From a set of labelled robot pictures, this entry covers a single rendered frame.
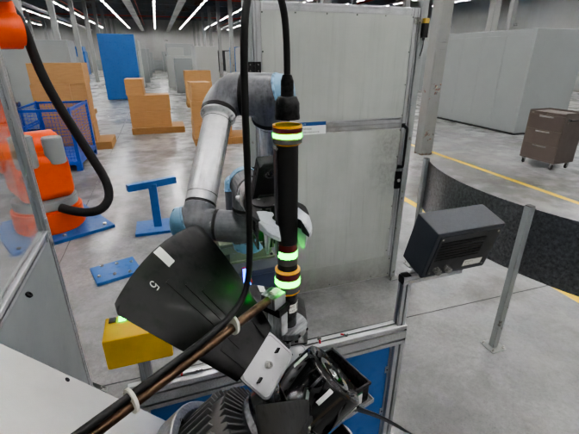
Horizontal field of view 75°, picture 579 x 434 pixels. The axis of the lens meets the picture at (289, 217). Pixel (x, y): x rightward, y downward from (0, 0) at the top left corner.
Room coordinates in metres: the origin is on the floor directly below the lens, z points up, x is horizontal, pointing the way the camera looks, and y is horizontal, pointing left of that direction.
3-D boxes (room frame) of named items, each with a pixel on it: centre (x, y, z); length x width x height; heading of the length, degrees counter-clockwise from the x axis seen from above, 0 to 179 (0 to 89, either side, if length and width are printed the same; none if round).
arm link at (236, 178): (0.81, 0.09, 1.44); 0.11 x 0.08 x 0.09; 19
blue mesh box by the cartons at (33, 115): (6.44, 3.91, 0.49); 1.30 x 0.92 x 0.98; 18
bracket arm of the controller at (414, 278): (1.10, -0.48, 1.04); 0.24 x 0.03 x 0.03; 109
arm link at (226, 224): (0.81, 0.11, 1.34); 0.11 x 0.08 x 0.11; 84
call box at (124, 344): (0.80, 0.40, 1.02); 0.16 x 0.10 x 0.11; 109
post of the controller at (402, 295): (1.07, -0.38, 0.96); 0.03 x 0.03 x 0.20; 19
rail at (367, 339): (0.93, 0.03, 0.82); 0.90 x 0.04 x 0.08; 109
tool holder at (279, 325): (0.55, 0.01, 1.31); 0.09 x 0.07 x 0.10; 144
